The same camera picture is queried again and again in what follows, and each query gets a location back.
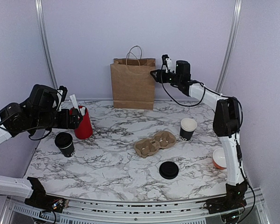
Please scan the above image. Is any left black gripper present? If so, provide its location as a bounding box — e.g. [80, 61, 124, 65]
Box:
[30, 108, 83, 130]

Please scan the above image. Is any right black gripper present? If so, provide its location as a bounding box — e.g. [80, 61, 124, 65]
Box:
[153, 70, 181, 86]

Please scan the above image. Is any brown paper bag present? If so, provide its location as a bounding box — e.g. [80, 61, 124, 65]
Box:
[110, 45, 156, 110]

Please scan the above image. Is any black plastic cup lid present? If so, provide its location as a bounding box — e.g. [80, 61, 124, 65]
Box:
[55, 132, 73, 148]

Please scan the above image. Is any black paper coffee cup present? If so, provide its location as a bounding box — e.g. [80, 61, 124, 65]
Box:
[55, 132, 75, 157]

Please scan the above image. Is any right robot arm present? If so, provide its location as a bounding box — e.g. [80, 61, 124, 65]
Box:
[150, 59, 250, 214]

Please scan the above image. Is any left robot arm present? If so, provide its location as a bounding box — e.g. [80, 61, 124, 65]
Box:
[0, 84, 83, 213]

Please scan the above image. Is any white sachet in holder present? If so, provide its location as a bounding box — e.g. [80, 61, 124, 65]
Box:
[79, 106, 87, 116]

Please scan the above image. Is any red cylindrical holder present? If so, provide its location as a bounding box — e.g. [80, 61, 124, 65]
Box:
[73, 109, 93, 140]

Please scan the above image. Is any cardboard cup carrier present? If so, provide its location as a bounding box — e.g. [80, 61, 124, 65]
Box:
[134, 131, 176, 158]

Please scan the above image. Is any orange white bowl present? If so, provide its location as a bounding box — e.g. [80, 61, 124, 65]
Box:
[212, 148, 227, 170]

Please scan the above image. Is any right aluminium frame post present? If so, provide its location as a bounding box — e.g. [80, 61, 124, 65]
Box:
[216, 0, 243, 93]

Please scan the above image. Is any aluminium frame post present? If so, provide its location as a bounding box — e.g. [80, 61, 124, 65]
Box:
[216, 0, 243, 93]
[35, 0, 58, 89]

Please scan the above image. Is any left aluminium frame post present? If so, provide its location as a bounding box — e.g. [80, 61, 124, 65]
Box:
[35, 0, 58, 89]

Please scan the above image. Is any front aluminium rail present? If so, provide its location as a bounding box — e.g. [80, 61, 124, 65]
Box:
[0, 188, 271, 224]

